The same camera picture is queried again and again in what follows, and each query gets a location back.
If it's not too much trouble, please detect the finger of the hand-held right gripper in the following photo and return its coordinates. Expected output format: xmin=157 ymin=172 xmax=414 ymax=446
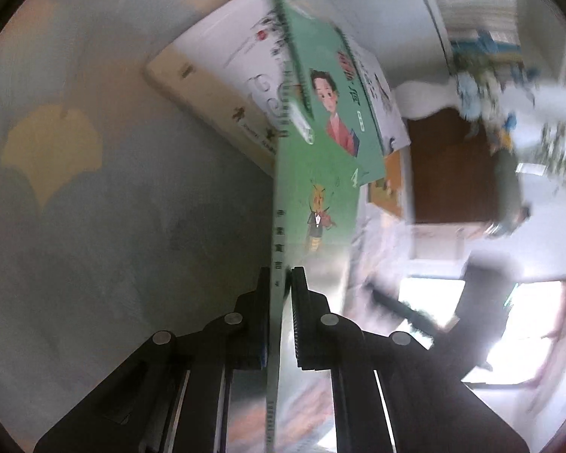
xmin=369 ymin=283 xmax=437 ymax=338

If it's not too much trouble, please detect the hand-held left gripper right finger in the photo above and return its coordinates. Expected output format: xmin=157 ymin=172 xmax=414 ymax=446
xmin=290 ymin=267 xmax=531 ymax=453

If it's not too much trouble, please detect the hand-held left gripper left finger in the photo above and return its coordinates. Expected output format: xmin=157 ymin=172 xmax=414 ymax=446
xmin=33 ymin=267 xmax=271 ymax=453

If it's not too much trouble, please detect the mustard orange book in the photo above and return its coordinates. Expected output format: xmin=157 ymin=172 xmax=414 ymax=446
xmin=367 ymin=148 xmax=409 ymax=220

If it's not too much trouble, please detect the green thin book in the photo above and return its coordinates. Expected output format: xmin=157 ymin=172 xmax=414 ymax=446
xmin=265 ymin=144 xmax=364 ymax=453

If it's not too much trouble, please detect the white book black lettering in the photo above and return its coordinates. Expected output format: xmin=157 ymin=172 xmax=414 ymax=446
xmin=342 ymin=33 xmax=412 ymax=154

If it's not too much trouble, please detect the white calligraphy cover book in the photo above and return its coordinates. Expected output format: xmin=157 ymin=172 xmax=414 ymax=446
xmin=145 ymin=0 xmax=314 ymax=177

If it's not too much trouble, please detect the green portrait cover book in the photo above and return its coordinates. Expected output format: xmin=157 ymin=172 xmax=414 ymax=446
xmin=272 ymin=0 xmax=388 ymax=186

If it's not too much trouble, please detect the row of white blue books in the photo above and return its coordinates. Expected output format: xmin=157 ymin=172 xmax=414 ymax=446
xmin=427 ymin=0 xmax=524 ymax=52

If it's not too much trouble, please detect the bright window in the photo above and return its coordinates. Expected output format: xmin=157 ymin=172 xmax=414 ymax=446
xmin=398 ymin=276 xmax=566 ymax=390

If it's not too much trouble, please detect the dark green cushion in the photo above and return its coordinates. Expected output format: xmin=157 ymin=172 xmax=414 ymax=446
xmin=488 ymin=148 xmax=536 ymax=241

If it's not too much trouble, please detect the wooden cabinet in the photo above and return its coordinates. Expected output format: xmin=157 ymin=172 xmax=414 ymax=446
xmin=406 ymin=106 xmax=524 ymax=225

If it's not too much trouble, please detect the leaf-print blanket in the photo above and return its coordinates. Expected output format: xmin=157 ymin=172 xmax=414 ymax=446
xmin=0 ymin=0 xmax=413 ymax=453

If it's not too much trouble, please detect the white vase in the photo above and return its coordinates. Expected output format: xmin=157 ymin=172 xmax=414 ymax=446
xmin=396 ymin=78 xmax=468 ymax=121

